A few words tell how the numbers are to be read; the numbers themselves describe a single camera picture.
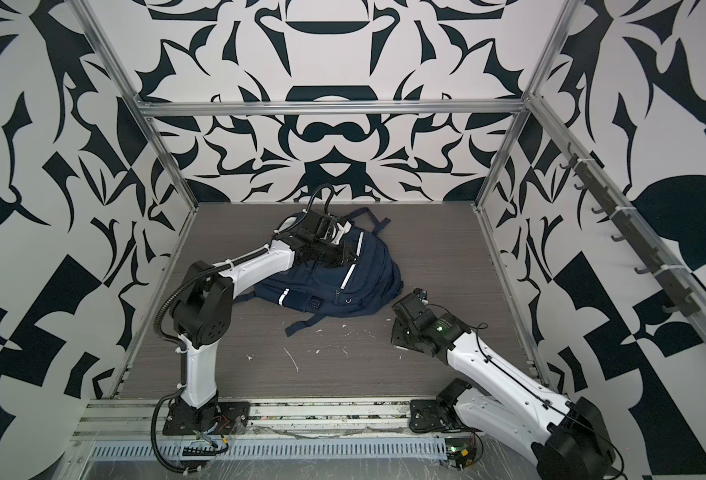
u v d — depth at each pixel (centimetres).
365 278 88
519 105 92
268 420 76
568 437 39
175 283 102
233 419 74
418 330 60
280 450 65
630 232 55
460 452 71
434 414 74
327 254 79
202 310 51
